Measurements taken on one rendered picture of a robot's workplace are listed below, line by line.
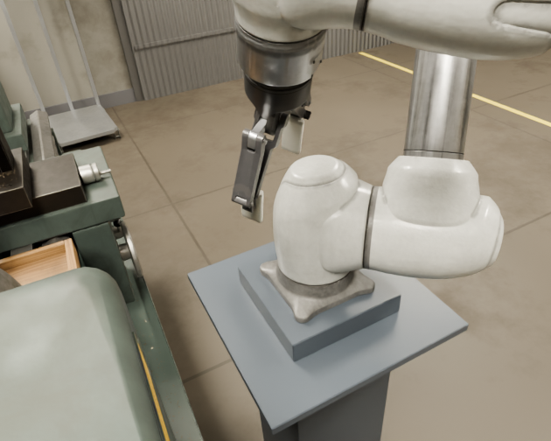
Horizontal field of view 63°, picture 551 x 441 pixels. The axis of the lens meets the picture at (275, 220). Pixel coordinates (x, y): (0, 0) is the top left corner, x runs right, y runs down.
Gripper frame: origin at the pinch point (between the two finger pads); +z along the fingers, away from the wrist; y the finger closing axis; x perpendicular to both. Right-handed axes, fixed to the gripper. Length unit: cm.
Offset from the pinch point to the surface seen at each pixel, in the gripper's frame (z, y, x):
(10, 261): 30, -21, 47
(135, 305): 71, -9, 36
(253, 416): 117, -15, -4
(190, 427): 55, -31, 4
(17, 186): 23, -9, 51
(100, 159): 42, 15, 55
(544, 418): 106, 23, -92
